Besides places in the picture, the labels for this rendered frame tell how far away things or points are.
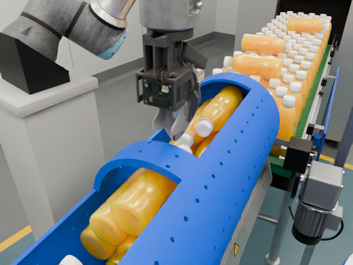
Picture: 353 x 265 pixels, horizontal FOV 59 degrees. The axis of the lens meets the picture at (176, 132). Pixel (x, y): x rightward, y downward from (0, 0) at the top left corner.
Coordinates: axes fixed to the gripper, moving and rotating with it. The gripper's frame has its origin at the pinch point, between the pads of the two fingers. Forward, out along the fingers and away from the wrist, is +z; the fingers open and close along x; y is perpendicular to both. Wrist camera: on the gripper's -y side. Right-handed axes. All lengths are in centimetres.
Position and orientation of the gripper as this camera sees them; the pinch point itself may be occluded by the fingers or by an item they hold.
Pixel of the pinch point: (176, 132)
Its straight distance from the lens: 59.0
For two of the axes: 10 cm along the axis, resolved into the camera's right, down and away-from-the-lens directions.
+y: -4.6, 4.7, -7.5
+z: 0.0, 8.5, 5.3
